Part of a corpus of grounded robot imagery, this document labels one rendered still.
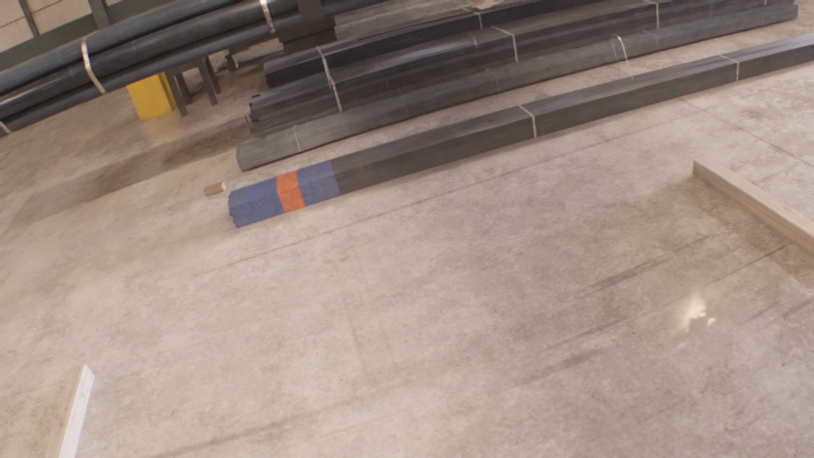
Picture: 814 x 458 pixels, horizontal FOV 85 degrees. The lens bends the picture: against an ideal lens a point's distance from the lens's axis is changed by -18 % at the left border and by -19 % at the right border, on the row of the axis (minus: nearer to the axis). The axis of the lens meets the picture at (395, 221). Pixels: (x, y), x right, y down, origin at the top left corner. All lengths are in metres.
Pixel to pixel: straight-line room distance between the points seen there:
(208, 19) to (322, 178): 1.33
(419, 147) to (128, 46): 2.10
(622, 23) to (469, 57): 1.60
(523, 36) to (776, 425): 3.73
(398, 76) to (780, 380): 3.53
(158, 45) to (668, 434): 3.56
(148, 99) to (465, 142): 4.71
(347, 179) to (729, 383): 2.50
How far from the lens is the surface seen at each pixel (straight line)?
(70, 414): 2.77
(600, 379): 2.10
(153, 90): 7.19
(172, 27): 3.81
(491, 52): 4.72
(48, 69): 4.15
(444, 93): 4.40
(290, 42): 6.67
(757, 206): 2.97
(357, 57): 5.05
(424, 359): 2.24
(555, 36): 4.98
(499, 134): 3.63
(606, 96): 3.95
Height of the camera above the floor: 1.64
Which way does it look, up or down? 32 degrees down
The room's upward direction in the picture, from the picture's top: 15 degrees counter-clockwise
